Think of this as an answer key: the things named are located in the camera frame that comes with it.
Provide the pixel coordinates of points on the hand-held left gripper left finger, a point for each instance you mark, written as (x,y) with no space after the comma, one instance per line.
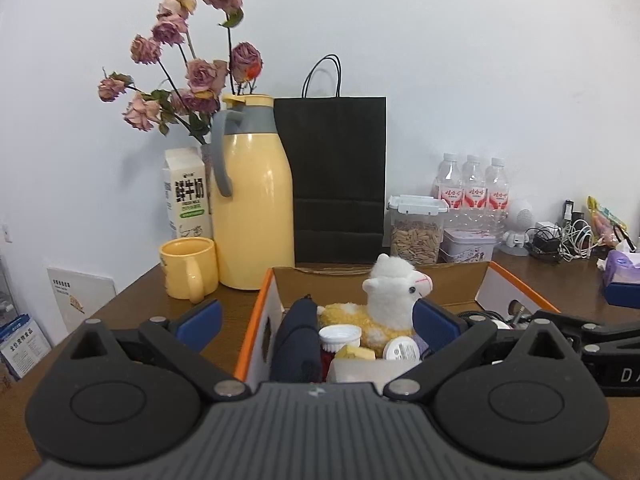
(200,322)

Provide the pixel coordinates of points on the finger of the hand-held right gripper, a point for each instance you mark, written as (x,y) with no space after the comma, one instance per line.
(624,294)
(600,330)

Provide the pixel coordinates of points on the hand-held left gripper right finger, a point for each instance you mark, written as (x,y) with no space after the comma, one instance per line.
(435,325)

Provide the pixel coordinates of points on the white bottle cap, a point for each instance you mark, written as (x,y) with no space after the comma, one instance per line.
(401,349)

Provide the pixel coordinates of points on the white alpaca plush toy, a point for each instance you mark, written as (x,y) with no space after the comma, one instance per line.
(390,290)

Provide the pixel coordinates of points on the orange-edged cardboard box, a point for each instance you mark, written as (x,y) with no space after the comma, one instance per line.
(260,320)

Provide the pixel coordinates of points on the white carton box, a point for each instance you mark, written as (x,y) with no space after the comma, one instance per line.
(370,371)

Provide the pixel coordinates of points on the yellow sponge block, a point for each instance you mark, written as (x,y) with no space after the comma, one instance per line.
(356,353)

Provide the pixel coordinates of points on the white ribbed-cap bottle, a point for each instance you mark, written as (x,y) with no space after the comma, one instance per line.
(340,336)

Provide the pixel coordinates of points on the navy fabric pouch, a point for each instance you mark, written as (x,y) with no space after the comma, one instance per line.
(295,340)

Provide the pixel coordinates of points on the purple cloth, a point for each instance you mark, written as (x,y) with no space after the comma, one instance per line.
(421,346)

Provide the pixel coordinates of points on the purple tissue pack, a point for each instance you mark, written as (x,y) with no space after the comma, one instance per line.
(620,265)

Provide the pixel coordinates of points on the yellow mug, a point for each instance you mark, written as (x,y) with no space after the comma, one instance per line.
(182,265)

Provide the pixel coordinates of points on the white printed tin box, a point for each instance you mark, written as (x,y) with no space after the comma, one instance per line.
(470,247)

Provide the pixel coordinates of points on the clear nut container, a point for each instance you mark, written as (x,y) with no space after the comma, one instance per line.
(416,235)

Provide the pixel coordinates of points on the black power adapter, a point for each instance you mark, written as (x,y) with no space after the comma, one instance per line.
(568,211)

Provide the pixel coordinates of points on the red fuzzy item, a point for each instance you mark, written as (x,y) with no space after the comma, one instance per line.
(327,357)

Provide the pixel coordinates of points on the white leaflet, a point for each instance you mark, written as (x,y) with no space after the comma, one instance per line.
(82,297)

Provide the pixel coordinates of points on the white robot-shaped speaker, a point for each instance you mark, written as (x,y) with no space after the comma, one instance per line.
(520,220)

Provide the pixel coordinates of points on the white milk carton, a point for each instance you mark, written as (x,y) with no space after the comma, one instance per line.
(187,195)

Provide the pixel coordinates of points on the yellow thermos jug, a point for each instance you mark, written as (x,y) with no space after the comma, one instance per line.
(255,200)

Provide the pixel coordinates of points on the clear water bottle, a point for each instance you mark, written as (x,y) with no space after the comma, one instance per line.
(497,192)
(474,187)
(446,185)

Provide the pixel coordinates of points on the blue and white packet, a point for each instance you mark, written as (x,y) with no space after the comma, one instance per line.
(22,347)

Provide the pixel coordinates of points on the black paper bag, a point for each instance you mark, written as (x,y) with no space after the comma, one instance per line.
(335,175)

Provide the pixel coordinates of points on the dried pink rose bouquet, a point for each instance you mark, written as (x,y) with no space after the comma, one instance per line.
(200,75)

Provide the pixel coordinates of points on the white wall socket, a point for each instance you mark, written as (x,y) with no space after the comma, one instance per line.
(4,232)

